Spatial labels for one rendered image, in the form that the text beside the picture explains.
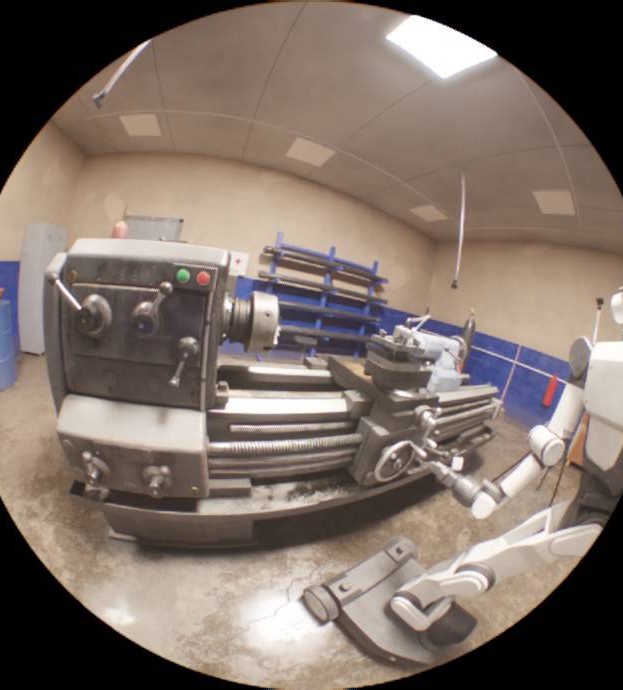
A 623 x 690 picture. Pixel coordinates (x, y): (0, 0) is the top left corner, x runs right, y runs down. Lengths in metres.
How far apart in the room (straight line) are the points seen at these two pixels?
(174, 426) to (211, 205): 3.73
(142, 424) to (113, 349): 0.23
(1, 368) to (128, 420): 2.67
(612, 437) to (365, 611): 1.01
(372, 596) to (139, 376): 1.23
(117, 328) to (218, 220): 3.47
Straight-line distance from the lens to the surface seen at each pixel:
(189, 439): 0.72
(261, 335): 0.84
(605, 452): 0.63
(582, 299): 4.93
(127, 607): 1.35
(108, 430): 0.78
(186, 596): 1.29
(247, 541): 1.36
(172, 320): 0.67
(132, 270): 0.71
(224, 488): 1.01
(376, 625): 1.18
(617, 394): 0.60
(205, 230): 4.02
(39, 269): 3.95
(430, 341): 1.44
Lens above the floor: 1.24
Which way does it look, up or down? 12 degrees down
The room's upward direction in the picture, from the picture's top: 11 degrees clockwise
